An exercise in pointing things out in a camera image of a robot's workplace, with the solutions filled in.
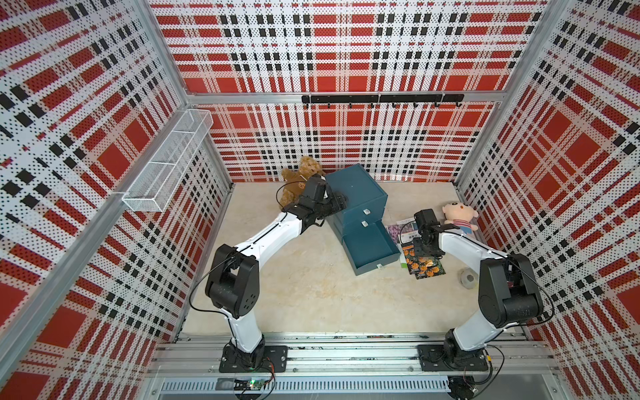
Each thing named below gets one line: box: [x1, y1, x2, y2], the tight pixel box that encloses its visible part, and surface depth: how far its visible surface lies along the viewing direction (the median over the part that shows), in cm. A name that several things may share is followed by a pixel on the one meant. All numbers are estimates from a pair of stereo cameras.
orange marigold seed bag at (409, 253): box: [401, 245, 419, 266], surface depth 97 cm
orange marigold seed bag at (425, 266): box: [407, 255, 447, 280], surface depth 92 cm
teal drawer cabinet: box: [325, 164, 401, 264], surface depth 95 cm
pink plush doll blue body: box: [441, 201, 480, 235], surface depth 103 cm
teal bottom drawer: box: [342, 219, 401, 276], surface depth 97 cm
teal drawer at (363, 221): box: [341, 212, 384, 228], surface depth 95 cm
